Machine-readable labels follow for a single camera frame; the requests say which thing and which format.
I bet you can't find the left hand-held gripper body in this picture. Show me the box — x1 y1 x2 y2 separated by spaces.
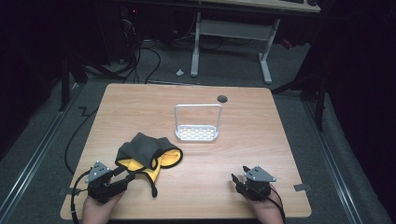
85 161 129 204

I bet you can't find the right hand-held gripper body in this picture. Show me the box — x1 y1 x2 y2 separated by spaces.
234 166 277 202

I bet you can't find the dark grey yellow-lined cloth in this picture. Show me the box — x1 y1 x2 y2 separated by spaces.
115 132 184 199

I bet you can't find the white metal rack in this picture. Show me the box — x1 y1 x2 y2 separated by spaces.
174 103 223 143

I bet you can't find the person's left hand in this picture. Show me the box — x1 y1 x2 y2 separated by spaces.
81 190 125 224

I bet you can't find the person's right hand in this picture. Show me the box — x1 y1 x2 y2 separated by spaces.
248 184 285 224

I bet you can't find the black metal stand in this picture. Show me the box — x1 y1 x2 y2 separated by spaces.
270 71 328 132
59 52 90 112

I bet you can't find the white-legged desk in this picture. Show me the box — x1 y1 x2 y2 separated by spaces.
190 0 321 85

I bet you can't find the right hand-held gripper cable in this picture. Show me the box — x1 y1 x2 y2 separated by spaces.
248 186 287 224

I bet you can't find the hand-held gripper cable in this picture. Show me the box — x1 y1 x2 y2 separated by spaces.
248 186 287 224
70 169 94 224

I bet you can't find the left hand-held gripper cable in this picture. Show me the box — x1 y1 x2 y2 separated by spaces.
70 169 94 224

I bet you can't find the thin black floor cable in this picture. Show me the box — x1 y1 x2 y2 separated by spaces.
64 106 99 175

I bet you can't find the metal floor rail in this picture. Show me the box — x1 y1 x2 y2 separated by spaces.
303 101 363 224
0 82 83 218

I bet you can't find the bundle of black cables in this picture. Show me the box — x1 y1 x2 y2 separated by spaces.
83 18 163 85

